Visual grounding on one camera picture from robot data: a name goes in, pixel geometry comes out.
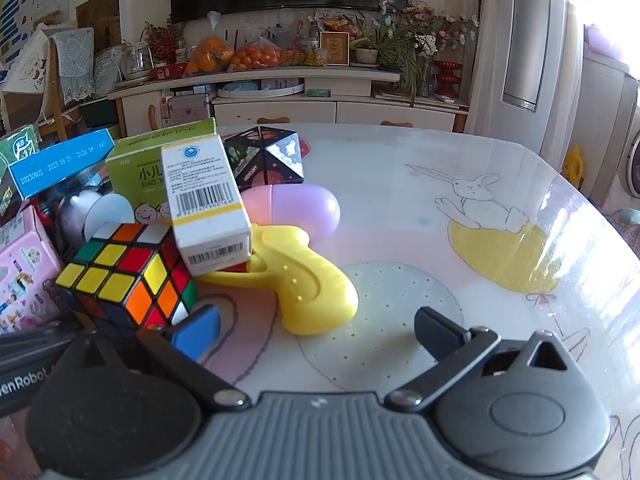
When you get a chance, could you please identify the red berry branches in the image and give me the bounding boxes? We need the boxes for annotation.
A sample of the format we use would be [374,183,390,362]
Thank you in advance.
[142,17,187,63]

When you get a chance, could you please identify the stack of flat books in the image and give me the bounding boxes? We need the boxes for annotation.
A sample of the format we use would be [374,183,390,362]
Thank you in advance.
[371,84,470,111]

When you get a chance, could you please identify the red vase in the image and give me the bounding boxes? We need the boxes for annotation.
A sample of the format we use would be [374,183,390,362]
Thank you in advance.
[433,59,462,100]

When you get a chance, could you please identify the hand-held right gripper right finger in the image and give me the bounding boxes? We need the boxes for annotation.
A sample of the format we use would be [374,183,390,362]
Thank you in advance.
[384,306,576,409]

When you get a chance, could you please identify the white printed bag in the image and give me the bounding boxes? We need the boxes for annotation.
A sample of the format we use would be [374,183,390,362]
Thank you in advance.
[94,49,127,100]

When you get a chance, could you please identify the green medicine box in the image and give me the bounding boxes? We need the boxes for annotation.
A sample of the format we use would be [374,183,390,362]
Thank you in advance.
[105,117,226,226]

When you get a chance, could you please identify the white cartoon cloth bag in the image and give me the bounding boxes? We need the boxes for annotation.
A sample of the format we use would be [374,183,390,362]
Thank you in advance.
[0,27,56,96]

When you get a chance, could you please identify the framed picture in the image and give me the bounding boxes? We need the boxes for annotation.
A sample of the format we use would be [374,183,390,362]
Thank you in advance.
[319,31,350,66]

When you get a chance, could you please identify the glass kettle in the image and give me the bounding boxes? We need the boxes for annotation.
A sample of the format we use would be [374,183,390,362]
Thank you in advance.
[116,41,154,82]

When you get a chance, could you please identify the blue white carton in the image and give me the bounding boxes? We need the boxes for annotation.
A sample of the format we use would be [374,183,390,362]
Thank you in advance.
[9,128,117,199]

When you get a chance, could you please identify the bag of large oranges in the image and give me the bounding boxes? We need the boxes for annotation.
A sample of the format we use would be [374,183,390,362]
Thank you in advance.
[189,10,236,75]

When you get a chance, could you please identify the white round tray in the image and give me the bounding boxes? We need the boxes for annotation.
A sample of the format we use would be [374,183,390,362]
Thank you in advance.
[216,79,307,99]

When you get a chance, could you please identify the grey washing machine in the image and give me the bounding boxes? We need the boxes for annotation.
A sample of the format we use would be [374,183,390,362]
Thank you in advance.
[582,52,640,221]

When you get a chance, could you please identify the white standing air conditioner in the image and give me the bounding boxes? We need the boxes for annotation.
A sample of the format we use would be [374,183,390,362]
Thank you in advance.
[472,0,588,173]

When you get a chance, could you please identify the potted spider plant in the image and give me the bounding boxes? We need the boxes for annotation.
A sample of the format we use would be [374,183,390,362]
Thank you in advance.
[350,22,441,107]

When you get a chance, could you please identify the pink box with blue end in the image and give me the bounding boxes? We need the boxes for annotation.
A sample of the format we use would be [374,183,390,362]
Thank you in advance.
[0,204,66,336]

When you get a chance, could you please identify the pink storage case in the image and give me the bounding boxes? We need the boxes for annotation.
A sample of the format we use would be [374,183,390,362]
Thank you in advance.
[166,94,212,125]

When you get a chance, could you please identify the dark green storage box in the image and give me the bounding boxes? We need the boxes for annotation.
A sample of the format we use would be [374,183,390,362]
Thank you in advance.
[81,97,121,130]

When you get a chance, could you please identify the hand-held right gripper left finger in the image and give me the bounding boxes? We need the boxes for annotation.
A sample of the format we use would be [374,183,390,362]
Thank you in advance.
[65,304,252,413]

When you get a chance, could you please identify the green milk carton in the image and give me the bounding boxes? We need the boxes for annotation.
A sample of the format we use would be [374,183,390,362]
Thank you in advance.
[0,124,42,167]

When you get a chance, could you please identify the black folding puzzle cube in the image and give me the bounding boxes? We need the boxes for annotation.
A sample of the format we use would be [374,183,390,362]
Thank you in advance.
[222,126,307,192]

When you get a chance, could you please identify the purple pink plastic egg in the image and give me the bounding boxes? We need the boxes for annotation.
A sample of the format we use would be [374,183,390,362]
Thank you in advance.
[240,183,342,238]

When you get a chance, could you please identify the white medicine box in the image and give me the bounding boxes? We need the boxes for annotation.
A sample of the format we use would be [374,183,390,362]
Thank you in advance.
[160,135,253,277]

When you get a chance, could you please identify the yellow plastic toy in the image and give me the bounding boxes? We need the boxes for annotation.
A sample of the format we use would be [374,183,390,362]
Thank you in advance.
[192,222,360,336]

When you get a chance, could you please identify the yellow plastic object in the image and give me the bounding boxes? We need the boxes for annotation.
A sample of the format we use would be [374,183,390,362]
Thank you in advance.
[560,144,587,192]

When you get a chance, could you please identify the red flat box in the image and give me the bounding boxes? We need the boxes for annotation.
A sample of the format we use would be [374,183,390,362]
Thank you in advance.
[149,62,192,81]

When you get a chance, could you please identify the light wooden chair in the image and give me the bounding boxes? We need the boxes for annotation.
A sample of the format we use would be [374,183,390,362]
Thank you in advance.
[0,25,98,143]

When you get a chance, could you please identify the light blue lace cloth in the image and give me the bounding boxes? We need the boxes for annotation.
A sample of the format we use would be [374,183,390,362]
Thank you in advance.
[50,26,97,103]

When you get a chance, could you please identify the silver toy with suction cup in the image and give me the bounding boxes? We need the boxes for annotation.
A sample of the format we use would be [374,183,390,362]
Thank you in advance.
[52,185,135,251]

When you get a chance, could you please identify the bag of small oranges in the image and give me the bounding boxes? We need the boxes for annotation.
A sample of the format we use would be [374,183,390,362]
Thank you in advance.
[229,35,284,73]

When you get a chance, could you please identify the wall poster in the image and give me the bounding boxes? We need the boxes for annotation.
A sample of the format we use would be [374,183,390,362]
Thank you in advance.
[0,0,68,68]

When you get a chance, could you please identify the multicoloured puzzle cube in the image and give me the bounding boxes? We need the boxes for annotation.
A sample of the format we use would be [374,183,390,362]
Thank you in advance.
[54,221,198,338]

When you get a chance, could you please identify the white TV cabinet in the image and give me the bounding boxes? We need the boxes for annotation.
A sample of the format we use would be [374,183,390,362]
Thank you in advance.
[106,64,471,136]

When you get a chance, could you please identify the artificial flower bouquet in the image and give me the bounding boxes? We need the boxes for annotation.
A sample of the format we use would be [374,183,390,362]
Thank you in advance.
[377,0,481,58]

